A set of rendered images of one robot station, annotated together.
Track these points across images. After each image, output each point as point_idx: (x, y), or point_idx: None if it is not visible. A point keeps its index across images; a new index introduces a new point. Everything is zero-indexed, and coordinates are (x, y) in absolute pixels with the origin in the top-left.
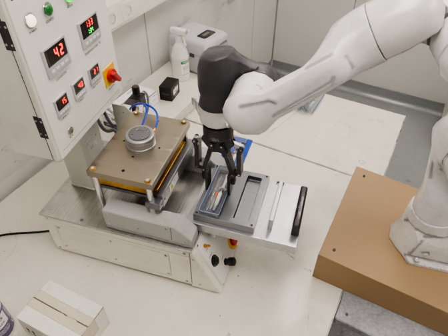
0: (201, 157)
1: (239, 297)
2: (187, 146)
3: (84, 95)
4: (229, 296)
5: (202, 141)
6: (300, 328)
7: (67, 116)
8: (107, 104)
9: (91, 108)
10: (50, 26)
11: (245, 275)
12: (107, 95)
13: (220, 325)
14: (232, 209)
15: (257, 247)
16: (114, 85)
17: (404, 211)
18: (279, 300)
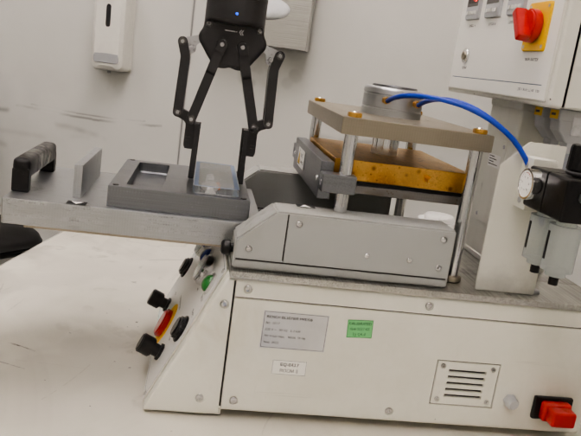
0: (264, 112)
1: (128, 304)
2: (324, 157)
3: (497, 20)
4: (144, 305)
5: (265, 60)
6: (15, 285)
7: (473, 29)
8: (511, 85)
9: (494, 58)
10: None
11: (121, 323)
12: (520, 67)
13: (150, 286)
14: (175, 169)
15: (105, 354)
16: (536, 62)
17: None
18: (52, 304)
